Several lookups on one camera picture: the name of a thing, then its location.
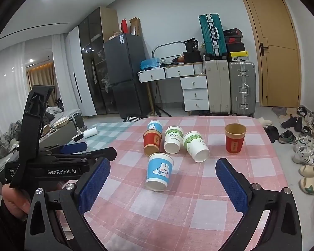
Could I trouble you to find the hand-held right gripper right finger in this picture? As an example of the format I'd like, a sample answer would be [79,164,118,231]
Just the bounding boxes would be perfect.
[215,158,304,251]

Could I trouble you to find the beige suitcase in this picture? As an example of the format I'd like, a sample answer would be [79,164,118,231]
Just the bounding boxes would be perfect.
[204,60,232,116]

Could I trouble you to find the beige curtain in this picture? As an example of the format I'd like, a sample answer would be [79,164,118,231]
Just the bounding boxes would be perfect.
[27,64,56,106]

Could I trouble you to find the pile of shoes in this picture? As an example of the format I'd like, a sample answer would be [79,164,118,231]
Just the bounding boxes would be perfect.
[279,105,314,198]

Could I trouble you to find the white desk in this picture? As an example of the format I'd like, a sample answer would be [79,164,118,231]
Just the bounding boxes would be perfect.
[137,62,208,116]

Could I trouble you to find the small blue rabbit paper cup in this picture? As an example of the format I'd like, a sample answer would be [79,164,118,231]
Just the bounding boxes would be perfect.
[147,120,164,134]

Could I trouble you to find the white green paper cup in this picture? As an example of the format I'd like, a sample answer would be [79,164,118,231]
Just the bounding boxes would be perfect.
[182,132,210,163]
[164,126,184,154]

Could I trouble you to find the white wardrobe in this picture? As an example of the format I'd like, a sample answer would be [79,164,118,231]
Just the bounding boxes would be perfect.
[66,26,97,117]

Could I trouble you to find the grey curved lamp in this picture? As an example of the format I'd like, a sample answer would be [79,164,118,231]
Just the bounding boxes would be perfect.
[152,42,189,58]

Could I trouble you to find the white sheer curtain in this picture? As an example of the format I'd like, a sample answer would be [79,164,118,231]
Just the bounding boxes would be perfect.
[0,34,68,153]

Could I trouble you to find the large blue rabbit paper cup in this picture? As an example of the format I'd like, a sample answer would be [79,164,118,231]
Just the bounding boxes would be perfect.
[145,152,175,192]

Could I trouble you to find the white drawer unit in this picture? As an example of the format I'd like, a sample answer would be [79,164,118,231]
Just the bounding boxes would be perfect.
[180,76,210,112]

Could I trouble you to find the red and black shoe box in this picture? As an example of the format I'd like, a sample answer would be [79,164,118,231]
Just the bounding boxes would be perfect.
[224,37,244,45]

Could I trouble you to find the black pouch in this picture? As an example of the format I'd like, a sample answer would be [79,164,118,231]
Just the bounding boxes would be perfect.
[184,39,200,53]

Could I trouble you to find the person's left hand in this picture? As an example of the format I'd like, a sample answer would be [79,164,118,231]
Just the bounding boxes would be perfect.
[1,183,32,222]

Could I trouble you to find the blue plastic bag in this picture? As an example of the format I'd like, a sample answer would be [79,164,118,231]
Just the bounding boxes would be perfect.
[141,58,160,70]

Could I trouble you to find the silver suitcase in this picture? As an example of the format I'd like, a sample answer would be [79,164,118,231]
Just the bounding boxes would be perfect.
[228,61,256,118]

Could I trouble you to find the yellow shoe box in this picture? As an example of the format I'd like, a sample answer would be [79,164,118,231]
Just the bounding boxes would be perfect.
[229,51,250,61]

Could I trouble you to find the beige slippers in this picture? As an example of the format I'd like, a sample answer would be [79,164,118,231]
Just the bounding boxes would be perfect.
[257,117,273,127]

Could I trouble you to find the open cardboard box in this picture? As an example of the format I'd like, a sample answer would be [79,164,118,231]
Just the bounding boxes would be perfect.
[129,17,142,36]

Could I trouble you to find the grey clothes pile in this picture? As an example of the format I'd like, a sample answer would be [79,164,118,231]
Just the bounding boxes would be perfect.
[0,122,23,159]

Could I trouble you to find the grey door mat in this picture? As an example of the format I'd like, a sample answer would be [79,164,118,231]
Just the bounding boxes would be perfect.
[271,106,298,116]

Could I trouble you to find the white lint roller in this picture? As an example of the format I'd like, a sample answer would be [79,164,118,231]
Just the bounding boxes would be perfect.
[72,127,95,143]

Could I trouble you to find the dark glass cabinet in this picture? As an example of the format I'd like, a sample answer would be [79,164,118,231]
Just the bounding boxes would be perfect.
[78,6,119,115]

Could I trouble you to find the teal suitcase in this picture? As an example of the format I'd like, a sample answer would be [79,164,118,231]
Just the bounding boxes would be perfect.
[198,14,228,59]

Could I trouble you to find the checked tablecloth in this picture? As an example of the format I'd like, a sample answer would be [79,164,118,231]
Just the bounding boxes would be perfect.
[81,115,290,251]

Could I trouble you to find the black refrigerator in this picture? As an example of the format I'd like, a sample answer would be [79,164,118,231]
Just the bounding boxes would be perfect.
[103,33,152,118]

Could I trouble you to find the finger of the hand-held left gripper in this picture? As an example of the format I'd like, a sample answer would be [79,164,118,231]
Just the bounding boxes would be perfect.
[39,142,88,158]
[52,147,118,167]

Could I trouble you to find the wooden door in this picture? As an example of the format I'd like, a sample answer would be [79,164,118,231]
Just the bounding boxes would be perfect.
[237,0,302,108]

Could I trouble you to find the black slippers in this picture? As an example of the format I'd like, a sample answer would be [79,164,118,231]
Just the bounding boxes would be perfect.
[263,125,281,143]

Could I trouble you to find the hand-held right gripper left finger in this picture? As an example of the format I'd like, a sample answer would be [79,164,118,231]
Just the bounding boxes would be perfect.
[24,157,112,251]

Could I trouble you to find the red paper cup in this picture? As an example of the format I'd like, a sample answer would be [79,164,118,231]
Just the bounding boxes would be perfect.
[143,129,163,156]
[225,123,247,155]

